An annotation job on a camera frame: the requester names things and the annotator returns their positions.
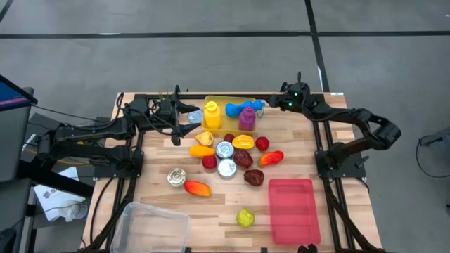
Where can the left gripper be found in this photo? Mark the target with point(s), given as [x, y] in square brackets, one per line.
[165, 112]

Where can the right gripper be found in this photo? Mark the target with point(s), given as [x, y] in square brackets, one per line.
[297, 100]

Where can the yellow plastic bottle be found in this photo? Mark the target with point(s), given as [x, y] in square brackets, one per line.
[212, 117]

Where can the yellow toy pear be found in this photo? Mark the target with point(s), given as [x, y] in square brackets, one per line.
[205, 138]

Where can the purple plastic bottle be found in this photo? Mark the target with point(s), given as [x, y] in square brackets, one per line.
[247, 121]

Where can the blue plastic bottle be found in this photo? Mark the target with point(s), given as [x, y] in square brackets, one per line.
[237, 109]

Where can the yellow translucent plastic bin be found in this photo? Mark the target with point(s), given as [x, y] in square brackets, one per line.
[228, 126]

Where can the red toy apple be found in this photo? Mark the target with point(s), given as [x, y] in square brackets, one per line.
[209, 162]
[262, 143]

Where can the small dark red fruit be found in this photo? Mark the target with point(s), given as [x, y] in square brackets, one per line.
[229, 137]

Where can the silver tin can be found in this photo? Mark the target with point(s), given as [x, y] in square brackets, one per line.
[176, 177]
[225, 149]
[196, 117]
[226, 168]

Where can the dark red textured fruit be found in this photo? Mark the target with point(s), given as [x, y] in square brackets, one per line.
[243, 159]

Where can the dark maroon toy fruit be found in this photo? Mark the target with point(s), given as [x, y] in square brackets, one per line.
[254, 178]

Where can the pink translucent plastic bin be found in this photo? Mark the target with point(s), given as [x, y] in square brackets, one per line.
[293, 211]

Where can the clear plastic bin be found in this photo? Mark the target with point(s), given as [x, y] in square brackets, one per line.
[151, 228]

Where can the green toy apple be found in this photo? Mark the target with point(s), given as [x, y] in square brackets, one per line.
[245, 218]

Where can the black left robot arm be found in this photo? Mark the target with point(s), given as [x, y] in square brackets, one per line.
[91, 131]

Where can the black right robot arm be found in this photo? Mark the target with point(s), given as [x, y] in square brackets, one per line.
[351, 116]

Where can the potted succulent plant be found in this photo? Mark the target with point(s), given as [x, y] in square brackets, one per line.
[165, 95]

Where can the black stand beam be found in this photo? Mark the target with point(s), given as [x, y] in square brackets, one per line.
[59, 182]

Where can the clear plastic cup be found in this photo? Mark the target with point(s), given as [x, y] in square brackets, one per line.
[74, 211]

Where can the black case with white lettering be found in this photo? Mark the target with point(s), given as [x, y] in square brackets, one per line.
[33, 130]

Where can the white paper sheets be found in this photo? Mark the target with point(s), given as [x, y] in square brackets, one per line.
[49, 193]

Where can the grey stand leg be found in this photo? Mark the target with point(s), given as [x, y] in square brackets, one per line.
[439, 137]

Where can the grey furniture panel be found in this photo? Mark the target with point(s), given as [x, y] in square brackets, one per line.
[14, 140]

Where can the monitor with blue screen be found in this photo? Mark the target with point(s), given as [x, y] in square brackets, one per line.
[12, 95]

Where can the black rounded device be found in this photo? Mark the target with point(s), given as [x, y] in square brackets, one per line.
[7, 242]

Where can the black frame hook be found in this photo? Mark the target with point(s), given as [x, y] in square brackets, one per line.
[177, 90]
[284, 88]

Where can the black metal table frame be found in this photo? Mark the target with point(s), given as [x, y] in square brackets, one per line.
[225, 96]

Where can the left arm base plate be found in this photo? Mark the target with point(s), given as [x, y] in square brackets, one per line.
[116, 172]

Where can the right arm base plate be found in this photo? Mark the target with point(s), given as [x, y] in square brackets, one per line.
[348, 170]

